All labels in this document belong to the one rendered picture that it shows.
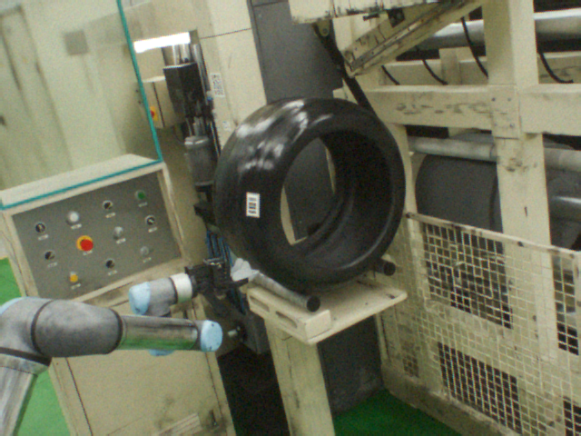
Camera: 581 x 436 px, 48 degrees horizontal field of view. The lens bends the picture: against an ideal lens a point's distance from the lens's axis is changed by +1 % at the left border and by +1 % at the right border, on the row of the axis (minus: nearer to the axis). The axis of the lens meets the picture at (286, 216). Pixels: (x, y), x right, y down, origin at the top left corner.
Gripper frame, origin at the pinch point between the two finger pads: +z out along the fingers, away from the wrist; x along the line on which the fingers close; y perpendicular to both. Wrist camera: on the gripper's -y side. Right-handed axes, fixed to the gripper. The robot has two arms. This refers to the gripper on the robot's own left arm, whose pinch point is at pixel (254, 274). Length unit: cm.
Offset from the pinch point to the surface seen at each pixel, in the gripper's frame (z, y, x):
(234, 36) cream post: 15, 66, 27
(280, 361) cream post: 22, -47, 32
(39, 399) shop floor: -43, -107, 186
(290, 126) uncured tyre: 10.5, 40.9, -9.4
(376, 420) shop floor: 69, -93, 41
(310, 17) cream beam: 35, 69, 14
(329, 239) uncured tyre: 36.0, -0.8, 14.9
